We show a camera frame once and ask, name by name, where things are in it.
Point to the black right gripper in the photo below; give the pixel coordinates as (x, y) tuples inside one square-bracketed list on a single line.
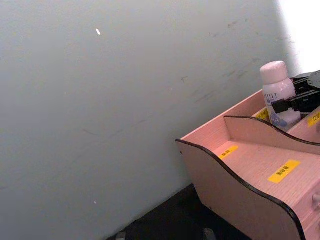
[(308, 85)]

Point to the white plastic bottle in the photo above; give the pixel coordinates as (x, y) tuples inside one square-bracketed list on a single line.
[(275, 82)]

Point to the yellow label sticker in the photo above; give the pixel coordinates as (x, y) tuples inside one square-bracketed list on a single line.
[(283, 171), (228, 152), (314, 119), (262, 115)]

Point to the pink wooden desk organizer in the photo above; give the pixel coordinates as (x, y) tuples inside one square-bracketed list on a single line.
[(250, 212)]

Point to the black table cloth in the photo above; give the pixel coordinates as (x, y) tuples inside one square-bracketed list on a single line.
[(175, 220)]

